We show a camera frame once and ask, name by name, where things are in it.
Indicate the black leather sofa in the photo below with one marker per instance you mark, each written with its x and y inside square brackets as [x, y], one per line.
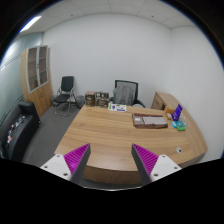
[17, 130]

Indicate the grey waste bin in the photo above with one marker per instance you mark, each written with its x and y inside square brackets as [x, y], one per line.
[80, 100]

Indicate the wooden office desk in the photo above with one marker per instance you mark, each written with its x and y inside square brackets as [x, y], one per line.
[111, 136]

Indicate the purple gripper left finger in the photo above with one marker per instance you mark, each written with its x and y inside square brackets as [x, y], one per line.
[69, 166]

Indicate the ceiling light panel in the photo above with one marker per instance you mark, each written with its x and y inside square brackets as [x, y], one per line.
[30, 23]

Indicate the wooden side cabinet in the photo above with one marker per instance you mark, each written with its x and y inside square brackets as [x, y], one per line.
[164, 100]

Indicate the black visitor chair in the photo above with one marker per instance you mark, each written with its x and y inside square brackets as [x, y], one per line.
[66, 90]

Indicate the brown cardboard box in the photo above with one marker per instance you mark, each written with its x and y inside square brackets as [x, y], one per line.
[101, 99]
[90, 98]

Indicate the white green paper pack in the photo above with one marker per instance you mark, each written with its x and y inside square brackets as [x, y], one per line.
[117, 107]

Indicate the green small box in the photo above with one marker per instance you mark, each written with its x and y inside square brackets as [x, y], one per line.
[181, 127]

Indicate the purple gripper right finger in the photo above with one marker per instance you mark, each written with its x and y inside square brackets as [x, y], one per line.
[152, 167]

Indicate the teal small box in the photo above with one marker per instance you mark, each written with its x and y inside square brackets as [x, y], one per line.
[174, 124]

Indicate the grey mesh office chair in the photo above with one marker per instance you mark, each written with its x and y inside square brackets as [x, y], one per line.
[126, 93]

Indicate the purple box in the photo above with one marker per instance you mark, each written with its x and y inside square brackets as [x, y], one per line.
[176, 114]

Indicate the brown cardboard box left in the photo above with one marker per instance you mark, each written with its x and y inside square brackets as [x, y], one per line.
[90, 98]

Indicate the wooden glass-door cabinet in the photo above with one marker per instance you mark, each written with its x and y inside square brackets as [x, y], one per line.
[35, 78]

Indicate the brown cardboard box right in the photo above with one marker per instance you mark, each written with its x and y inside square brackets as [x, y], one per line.
[101, 99]

